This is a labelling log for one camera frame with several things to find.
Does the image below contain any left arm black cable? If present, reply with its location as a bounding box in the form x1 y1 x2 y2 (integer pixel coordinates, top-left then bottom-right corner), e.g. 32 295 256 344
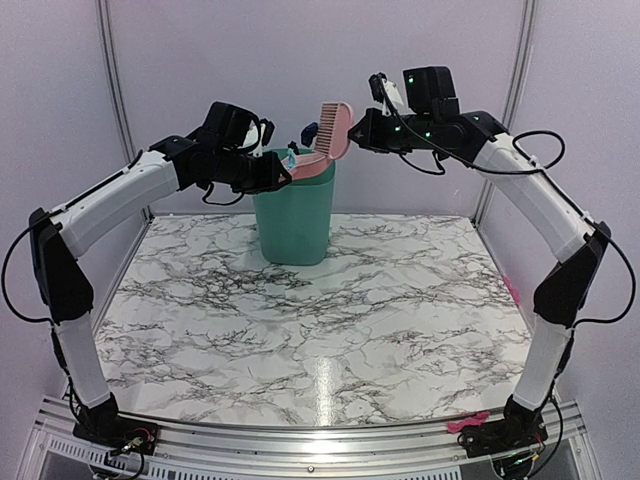
0 224 56 326

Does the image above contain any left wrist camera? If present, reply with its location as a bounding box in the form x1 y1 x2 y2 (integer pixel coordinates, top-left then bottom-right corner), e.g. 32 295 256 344
243 118 275 157

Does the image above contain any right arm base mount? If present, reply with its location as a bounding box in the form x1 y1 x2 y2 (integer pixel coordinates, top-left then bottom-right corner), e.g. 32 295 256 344
457 396 548 458

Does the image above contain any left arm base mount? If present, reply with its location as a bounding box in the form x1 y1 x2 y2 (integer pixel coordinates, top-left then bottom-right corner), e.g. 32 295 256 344
73 396 159 455

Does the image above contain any right frame post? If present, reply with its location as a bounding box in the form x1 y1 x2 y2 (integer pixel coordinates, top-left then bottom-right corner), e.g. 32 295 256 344
473 0 539 227

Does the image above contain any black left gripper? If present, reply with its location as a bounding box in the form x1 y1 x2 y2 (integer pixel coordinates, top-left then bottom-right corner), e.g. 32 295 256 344
213 146 290 193

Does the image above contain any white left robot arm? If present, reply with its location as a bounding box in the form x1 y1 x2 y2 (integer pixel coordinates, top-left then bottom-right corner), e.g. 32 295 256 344
29 102 291 445

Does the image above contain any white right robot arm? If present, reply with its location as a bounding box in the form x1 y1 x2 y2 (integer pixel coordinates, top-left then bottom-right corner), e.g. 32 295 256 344
348 67 610 448

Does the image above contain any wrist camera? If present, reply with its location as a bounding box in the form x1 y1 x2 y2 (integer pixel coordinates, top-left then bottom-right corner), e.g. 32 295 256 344
369 72 404 116
243 118 275 157

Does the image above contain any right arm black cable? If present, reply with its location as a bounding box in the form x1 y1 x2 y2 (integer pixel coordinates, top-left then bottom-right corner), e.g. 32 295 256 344
384 84 634 326

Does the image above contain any black scrap on bin rim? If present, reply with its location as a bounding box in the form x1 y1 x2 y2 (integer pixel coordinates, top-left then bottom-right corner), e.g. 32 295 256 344
287 141 299 156

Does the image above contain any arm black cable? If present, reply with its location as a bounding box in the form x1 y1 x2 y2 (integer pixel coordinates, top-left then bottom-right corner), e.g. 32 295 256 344
384 84 634 326
0 224 56 326

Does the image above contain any left frame post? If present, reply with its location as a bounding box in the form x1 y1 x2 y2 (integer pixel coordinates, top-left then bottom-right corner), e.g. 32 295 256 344
94 0 154 222

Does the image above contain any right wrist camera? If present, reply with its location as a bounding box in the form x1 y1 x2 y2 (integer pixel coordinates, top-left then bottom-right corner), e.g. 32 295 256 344
369 72 404 116

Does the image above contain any frame post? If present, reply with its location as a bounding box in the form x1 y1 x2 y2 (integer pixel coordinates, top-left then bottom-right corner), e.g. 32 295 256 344
473 0 539 227
94 0 154 222

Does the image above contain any light blue paper scrap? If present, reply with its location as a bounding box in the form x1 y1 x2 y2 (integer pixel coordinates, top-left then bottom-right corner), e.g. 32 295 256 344
283 150 297 171

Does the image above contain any small dark blue scrap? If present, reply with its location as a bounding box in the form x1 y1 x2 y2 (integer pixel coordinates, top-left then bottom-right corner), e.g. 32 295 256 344
300 122 319 147

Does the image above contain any magenta paper scrap on table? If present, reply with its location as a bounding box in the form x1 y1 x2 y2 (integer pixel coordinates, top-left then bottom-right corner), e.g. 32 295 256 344
503 276 522 306

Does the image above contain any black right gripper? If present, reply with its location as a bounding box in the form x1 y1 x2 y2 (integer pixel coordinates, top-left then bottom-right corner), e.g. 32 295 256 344
348 107 437 155

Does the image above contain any magenta scrap on rail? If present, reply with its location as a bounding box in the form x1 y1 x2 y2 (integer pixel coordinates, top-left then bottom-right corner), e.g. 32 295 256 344
447 411 490 434

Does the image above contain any pink plastic dustpan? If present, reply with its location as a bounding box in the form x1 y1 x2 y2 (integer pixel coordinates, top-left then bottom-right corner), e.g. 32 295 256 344
287 152 334 181

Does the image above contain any green plastic waste bin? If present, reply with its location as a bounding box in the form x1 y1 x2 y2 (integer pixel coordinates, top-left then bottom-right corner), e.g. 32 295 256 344
253 166 336 266

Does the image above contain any pink hand brush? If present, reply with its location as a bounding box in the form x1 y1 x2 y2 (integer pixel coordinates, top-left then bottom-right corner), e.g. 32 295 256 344
313 102 354 160

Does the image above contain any aluminium front rail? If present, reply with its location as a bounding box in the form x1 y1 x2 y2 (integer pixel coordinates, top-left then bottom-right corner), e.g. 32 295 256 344
17 398 601 479

